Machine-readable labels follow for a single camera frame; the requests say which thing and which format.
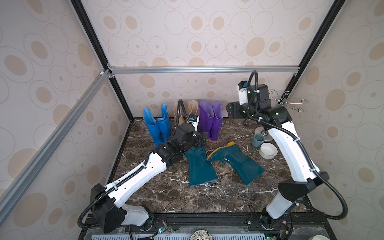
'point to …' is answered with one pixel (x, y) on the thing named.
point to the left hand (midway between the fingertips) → (205, 131)
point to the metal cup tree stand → (285, 101)
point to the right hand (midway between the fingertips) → (240, 104)
